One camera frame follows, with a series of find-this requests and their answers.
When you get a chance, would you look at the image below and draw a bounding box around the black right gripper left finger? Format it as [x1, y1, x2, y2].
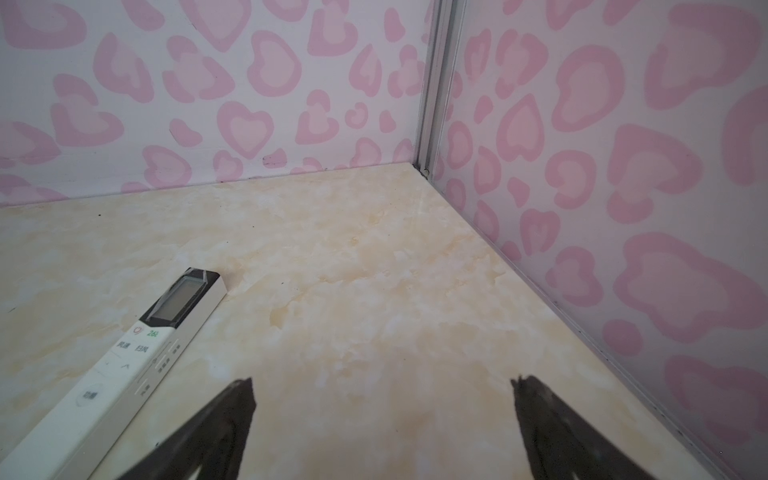
[121, 378, 257, 479]

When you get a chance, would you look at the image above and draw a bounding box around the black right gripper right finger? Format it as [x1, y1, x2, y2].
[510, 376, 654, 480]

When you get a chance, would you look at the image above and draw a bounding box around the slim white remote with display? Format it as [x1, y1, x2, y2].
[1, 268, 227, 479]

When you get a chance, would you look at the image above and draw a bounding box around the aluminium corner frame post right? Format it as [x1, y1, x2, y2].
[413, 0, 467, 182]

